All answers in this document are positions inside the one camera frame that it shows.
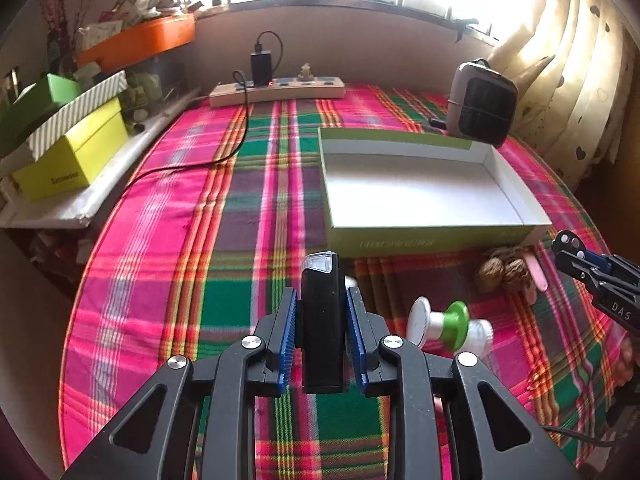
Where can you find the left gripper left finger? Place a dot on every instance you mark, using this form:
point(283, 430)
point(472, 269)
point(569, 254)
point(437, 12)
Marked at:
point(196, 412)

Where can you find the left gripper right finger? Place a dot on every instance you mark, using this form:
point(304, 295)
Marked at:
point(447, 413)

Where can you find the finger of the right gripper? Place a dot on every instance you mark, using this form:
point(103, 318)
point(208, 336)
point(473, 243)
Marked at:
point(576, 268)
point(568, 241)

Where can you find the clear round plastic jar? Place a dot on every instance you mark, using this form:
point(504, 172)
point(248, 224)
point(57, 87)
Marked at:
point(479, 338)

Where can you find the black rectangular device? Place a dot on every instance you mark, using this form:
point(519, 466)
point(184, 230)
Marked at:
point(323, 323)

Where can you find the brown walnut right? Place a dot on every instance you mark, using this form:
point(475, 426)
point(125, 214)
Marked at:
point(516, 276)

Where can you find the brown walnut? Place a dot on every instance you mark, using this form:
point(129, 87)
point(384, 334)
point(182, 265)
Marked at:
point(516, 276)
point(489, 275)

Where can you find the brown walnut left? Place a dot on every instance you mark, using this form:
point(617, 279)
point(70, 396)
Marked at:
point(489, 275)

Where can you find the white green spool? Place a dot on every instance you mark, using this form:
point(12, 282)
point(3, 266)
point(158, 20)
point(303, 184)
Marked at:
point(450, 327)

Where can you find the grey black space heater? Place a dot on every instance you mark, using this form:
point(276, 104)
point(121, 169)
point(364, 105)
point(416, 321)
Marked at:
point(481, 104)

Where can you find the cream heart curtain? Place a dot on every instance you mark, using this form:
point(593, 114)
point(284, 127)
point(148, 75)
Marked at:
point(572, 61)

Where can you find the green white cardboard tray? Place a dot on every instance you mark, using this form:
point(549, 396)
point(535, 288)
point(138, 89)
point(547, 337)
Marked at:
point(392, 193)

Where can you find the white shelf board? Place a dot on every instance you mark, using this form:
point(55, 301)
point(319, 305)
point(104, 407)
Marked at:
point(75, 209)

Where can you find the yellow green box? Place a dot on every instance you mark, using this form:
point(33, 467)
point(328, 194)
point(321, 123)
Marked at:
point(76, 159)

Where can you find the small figurine plug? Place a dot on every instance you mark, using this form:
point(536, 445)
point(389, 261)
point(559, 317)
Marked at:
point(305, 73)

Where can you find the beige power strip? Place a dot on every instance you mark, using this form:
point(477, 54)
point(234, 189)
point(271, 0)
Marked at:
point(280, 89)

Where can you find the striped white box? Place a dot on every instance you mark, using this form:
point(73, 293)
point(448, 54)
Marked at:
point(70, 114)

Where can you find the black charger adapter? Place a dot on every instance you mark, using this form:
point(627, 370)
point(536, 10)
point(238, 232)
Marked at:
point(261, 66)

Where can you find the green box lid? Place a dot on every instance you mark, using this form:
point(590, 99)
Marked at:
point(34, 106)

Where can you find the orange tray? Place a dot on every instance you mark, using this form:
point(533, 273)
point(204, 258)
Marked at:
point(138, 43)

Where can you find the red berry branches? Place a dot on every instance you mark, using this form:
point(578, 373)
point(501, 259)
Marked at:
point(62, 31)

